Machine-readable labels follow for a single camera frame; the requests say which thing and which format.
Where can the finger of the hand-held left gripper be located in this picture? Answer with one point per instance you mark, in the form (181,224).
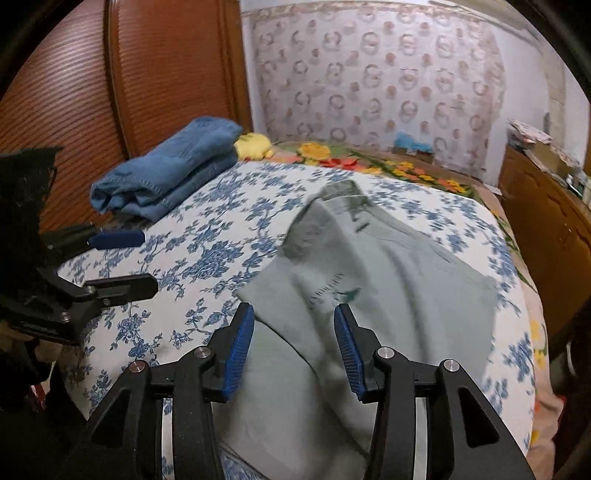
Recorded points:
(124,286)
(115,240)

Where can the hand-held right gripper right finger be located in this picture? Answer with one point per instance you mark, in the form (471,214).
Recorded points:
(347,350)

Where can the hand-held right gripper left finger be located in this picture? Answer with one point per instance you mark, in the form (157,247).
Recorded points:
(240,350)

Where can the grey-green pants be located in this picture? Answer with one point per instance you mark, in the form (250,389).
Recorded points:
(392,295)

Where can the blue floral white bedsheet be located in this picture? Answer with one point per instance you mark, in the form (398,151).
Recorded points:
(198,240)

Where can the folded blue jeans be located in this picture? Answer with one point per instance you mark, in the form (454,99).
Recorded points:
(171,170)

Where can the wooden louvered wardrobe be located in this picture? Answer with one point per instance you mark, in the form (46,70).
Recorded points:
(138,78)

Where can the light blue toy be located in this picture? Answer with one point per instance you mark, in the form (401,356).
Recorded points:
(413,141)

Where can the wooden cabinet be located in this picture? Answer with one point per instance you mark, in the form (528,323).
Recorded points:
(545,221)

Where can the cardboard box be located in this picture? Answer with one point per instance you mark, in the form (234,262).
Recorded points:
(551,157)

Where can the patterned folded cloth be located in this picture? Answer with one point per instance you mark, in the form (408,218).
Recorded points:
(528,131)

